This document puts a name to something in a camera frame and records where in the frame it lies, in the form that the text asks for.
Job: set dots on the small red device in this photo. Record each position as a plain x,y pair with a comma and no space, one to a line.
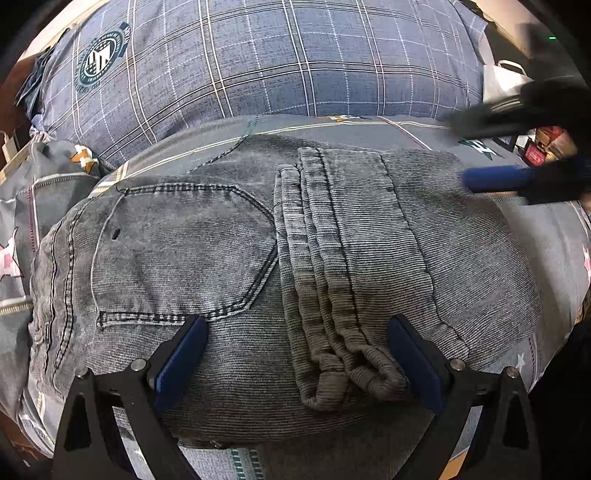
534,155

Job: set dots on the beige power strip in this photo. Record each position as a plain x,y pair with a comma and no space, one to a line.
16,164

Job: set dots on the white charger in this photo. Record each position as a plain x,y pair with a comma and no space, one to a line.
7,146

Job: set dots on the grey denim pants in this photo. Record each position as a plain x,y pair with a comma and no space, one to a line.
231,277

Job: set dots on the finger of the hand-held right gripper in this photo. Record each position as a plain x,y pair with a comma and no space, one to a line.
494,117
498,179

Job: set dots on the grey star print pillow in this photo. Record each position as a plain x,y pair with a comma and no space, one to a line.
46,184

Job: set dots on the red plastic bag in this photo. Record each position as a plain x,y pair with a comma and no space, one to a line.
556,141

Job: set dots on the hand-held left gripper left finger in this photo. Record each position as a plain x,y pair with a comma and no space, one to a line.
182,360

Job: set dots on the white paper bag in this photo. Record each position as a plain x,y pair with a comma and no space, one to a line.
501,81

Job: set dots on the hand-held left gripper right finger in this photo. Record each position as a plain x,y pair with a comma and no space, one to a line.
415,364

